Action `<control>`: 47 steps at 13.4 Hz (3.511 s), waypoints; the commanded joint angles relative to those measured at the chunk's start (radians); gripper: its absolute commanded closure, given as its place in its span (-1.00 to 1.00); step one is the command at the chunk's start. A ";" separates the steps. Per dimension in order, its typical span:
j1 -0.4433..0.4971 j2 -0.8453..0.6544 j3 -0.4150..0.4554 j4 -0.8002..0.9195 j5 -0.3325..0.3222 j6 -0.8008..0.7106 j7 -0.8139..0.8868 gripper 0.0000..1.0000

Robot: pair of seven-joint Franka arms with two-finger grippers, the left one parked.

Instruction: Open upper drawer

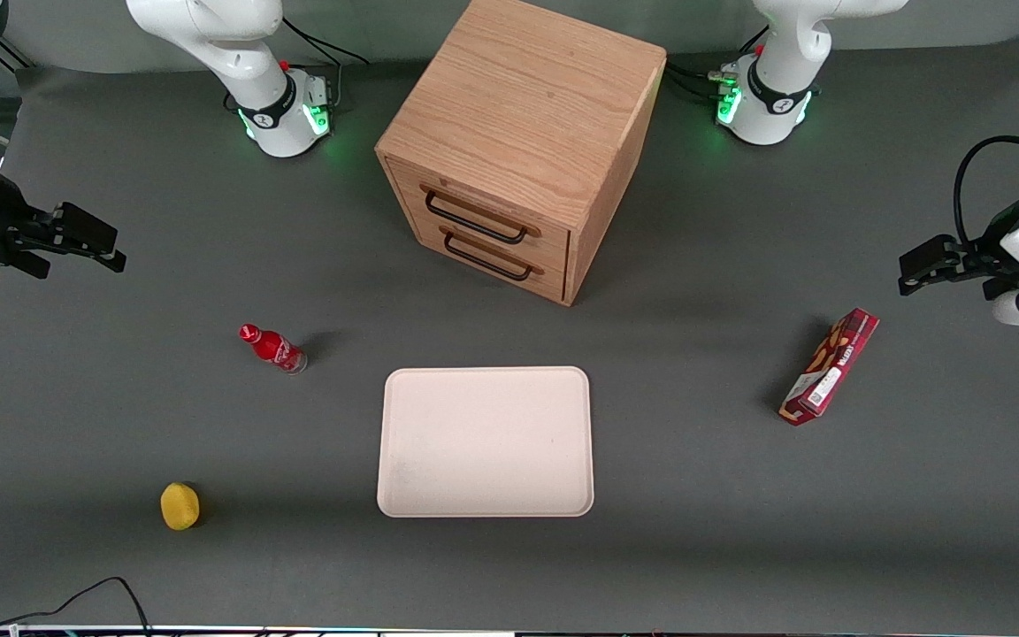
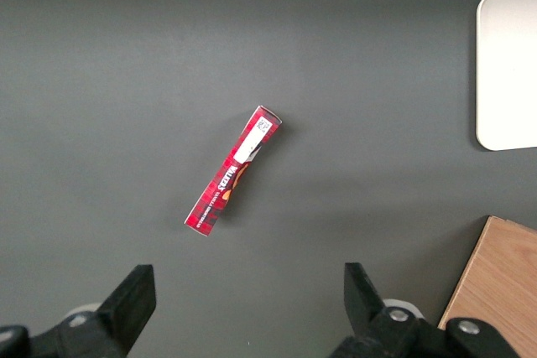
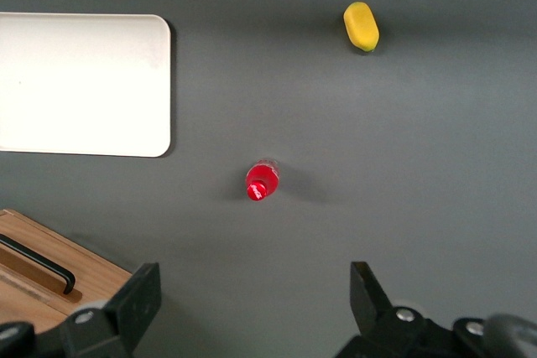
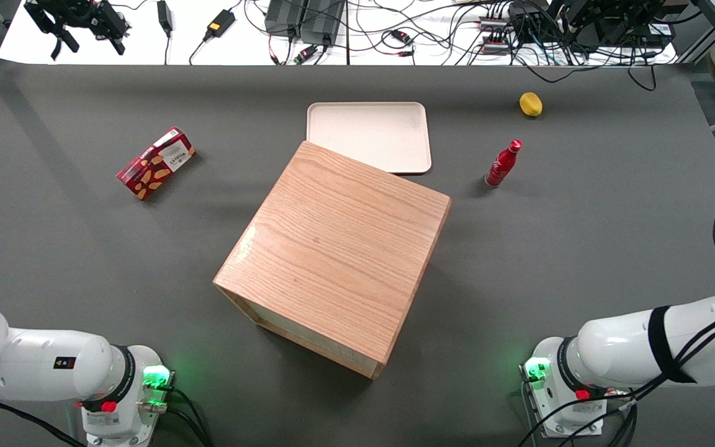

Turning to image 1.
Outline beige plastic tray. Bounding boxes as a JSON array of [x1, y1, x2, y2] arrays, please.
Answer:
[[376, 365, 595, 519]]

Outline black right arm base cable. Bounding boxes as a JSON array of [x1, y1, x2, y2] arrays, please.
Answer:
[[282, 16, 371, 109]]

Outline black looped gripper cable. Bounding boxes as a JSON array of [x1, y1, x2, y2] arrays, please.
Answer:
[[954, 135, 1019, 244]]

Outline wooden drawer with black handle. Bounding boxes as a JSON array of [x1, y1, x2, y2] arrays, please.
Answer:
[[386, 157, 572, 273], [399, 208, 571, 303]]

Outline red tartan biscuit box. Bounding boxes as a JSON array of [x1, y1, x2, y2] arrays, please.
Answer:
[[778, 307, 881, 427]]

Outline black left arm base cables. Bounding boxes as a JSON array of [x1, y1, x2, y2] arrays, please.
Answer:
[[664, 58, 740, 100]]

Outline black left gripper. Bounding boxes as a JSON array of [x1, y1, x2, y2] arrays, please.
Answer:
[[898, 193, 1019, 303]]

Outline wooden drawer cabinet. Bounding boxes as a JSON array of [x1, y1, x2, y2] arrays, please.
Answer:
[[375, 0, 668, 308]]

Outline black cable at table edge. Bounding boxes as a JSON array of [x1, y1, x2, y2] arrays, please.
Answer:
[[0, 577, 152, 636]]

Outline red cola bottle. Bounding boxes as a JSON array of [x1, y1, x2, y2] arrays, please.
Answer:
[[238, 323, 309, 375]]

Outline yellow lemon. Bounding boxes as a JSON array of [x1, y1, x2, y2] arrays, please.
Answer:
[[160, 481, 202, 532]]

